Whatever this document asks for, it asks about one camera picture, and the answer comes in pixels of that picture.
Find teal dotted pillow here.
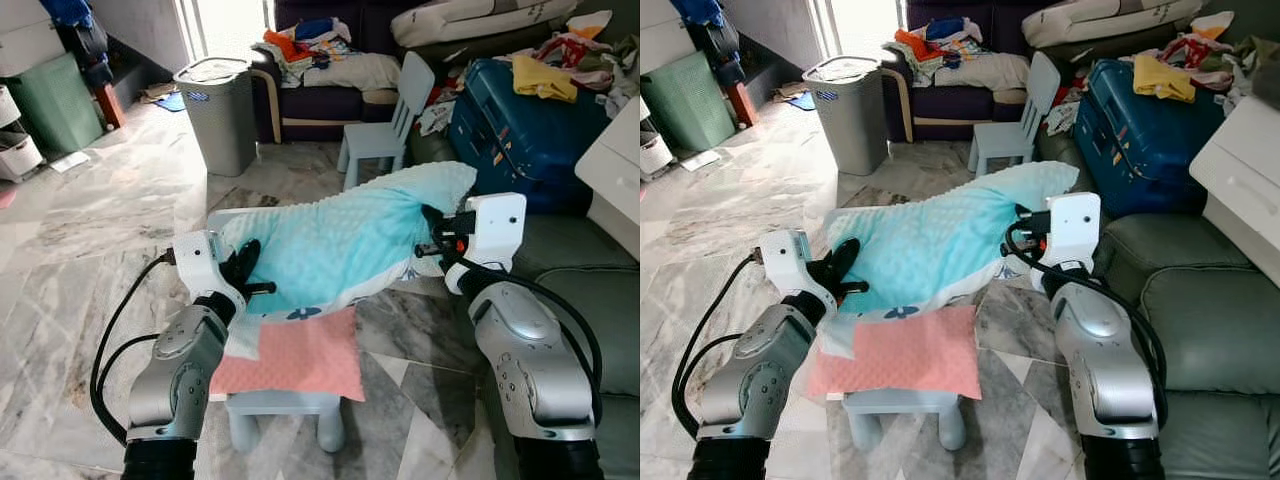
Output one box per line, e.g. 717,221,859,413
825,160,1081,323
207,160,479,323

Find pink dotted pillow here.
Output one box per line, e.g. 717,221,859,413
803,305,983,401
208,305,366,403

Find green leather sofa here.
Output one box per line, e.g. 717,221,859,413
405,100,641,480
1035,100,1280,480

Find cream long pillow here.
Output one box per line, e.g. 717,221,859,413
390,0,581,49
1020,0,1206,49

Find light blue child chair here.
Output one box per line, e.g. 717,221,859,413
825,205,969,453
207,205,349,454
967,52,1063,179
337,52,436,191

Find white patterned cloth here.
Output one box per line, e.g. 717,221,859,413
1045,85,1091,136
418,85,471,136

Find blue hard suitcase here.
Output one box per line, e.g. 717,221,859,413
1075,58,1229,219
448,58,613,216

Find grey laundry basket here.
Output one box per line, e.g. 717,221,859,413
173,57,259,178
802,55,891,178

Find cream folded blanket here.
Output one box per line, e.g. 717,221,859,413
300,50,403,93
935,50,1031,93

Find white cabinet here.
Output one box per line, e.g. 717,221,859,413
1188,95,1280,291
575,95,641,261

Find yellow cloth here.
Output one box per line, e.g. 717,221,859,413
512,55,579,103
1132,52,1198,103

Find brown wooden board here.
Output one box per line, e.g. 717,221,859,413
725,80,758,129
93,82,128,131

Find orange and blue clothes pile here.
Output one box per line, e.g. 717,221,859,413
893,15,986,71
262,15,356,71

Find white storage drawers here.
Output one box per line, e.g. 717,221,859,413
640,130,676,179
0,85,46,183

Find green plastic bin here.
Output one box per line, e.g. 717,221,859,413
5,52,104,156
640,50,736,154

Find red and white clothes heap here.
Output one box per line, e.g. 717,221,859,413
505,10,641,116
1155,10,1280,111

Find bright window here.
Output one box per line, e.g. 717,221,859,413
810,0,911,59
175,0,276,61

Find white storage box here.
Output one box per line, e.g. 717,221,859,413
640,0,698,73
0,0,71,76

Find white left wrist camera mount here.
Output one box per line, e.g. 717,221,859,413
172,230,246,313
757,228,839,313

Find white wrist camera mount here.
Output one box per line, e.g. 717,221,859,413
1040,192,1101,273
462,193,528,273
172,230,246,313
757,228,839,313

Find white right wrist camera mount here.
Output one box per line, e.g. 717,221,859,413
462,193,528,273
1040,192,1101,273

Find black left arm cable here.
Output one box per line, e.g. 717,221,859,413
90,248,176,446
670,248,766,441

